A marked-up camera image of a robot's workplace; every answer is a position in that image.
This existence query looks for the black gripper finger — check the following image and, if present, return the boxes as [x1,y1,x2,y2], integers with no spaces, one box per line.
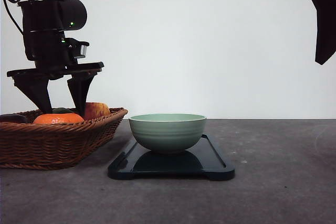
[312,0,336,65]
[67,73,97,119]
[12,77,52,113]

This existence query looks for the green ceramic bowl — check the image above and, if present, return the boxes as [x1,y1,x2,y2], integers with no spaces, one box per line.
[129,113,206,153]

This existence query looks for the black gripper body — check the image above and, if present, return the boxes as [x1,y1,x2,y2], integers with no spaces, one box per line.
[7,30,104,80]

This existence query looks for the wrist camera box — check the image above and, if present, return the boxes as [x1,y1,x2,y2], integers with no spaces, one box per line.
[66,38,89,60]

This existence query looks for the dark rectangular tray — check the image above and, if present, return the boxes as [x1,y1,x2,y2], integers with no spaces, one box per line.
[108,135,235,180]

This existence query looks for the red yellow apple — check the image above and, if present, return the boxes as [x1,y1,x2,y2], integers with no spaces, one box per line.
[83,102,110,121]

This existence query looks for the orange mandarin fruit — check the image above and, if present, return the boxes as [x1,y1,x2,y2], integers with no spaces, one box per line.
[33,113,84,124]

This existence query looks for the brown wicker basket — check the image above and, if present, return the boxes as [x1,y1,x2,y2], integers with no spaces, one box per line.
[0,108,128,170]

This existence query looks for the green fruit in basket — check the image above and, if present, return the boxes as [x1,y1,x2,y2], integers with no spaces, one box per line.
[52,108,76,114]

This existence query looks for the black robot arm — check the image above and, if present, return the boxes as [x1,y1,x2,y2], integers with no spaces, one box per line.
[7,0,104,118]

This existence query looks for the dark purple fruit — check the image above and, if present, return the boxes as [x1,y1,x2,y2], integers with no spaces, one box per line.
[0,114,27,123]

